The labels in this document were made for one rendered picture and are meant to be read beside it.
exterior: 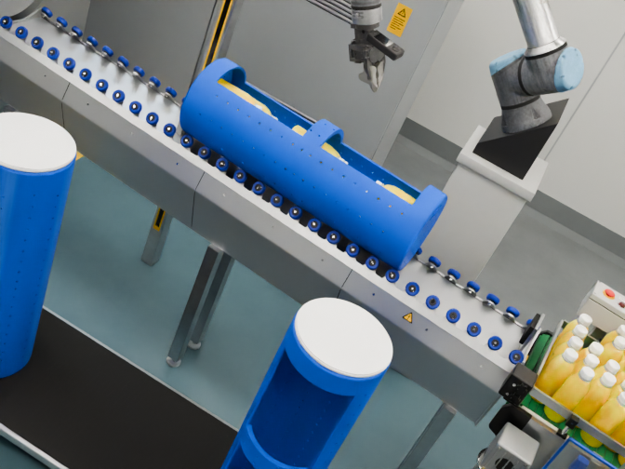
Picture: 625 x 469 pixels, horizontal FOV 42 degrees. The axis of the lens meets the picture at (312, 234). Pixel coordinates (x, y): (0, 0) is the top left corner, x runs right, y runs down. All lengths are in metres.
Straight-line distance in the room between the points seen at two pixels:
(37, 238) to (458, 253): 1.67
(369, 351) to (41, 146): 1.09
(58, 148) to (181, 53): 2.17
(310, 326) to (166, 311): 1.47
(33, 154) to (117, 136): 0.57
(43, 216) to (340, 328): 0.92
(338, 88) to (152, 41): 1.09
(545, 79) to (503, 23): 2.19
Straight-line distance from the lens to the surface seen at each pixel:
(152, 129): 2.86
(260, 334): 3.60
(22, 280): 2.64
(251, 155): 2.61
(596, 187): 5.43
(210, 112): 2.66
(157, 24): 4.58
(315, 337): 2.13
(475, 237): 3.31
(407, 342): 2.66
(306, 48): 4.19
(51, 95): 3.09
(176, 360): 3.31
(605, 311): 2.83
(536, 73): 3.04
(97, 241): 3.78
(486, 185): 3.20
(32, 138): 2.48
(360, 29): 2.49
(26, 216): 2.46
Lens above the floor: 2.44
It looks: 35 degrees down
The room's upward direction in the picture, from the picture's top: 25 degrees clockwise
